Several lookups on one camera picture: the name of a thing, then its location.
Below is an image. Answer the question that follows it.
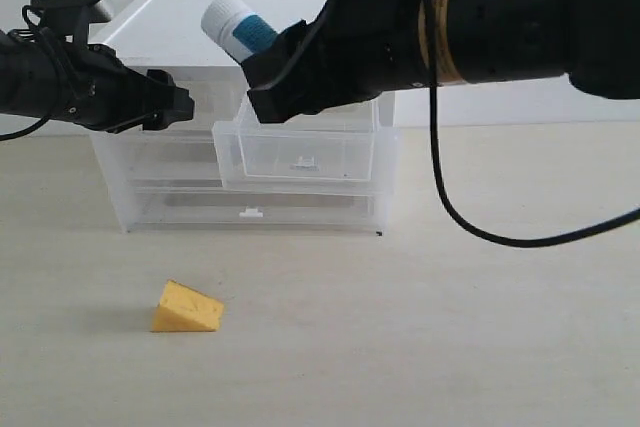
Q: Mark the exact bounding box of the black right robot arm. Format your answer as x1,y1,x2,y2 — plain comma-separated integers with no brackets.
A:
241,0,639,124

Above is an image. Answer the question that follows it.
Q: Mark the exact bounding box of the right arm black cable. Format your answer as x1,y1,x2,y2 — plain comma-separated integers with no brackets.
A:
427,0,640,249

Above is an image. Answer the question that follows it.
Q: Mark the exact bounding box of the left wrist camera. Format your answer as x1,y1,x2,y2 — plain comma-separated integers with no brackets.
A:
30,0,114,45

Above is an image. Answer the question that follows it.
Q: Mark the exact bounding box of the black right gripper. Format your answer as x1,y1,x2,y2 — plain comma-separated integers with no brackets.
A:
241,0,440,124

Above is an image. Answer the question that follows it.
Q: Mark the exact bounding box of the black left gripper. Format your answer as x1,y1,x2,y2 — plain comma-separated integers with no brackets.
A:
47,41,194,131

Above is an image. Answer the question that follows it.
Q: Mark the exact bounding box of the yellow cheese wedge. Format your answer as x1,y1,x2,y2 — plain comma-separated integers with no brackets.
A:
150,280,225,333

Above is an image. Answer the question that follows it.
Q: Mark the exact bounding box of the white pill bottle blue label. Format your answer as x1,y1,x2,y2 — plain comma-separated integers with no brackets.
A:
200,0,278,64

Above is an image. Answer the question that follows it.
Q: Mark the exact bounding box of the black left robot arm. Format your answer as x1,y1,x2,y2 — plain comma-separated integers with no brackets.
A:
1,28,195,133

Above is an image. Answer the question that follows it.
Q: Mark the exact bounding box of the white plastic drawer cabinet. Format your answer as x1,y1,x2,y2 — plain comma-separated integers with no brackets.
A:
91,0,399,234

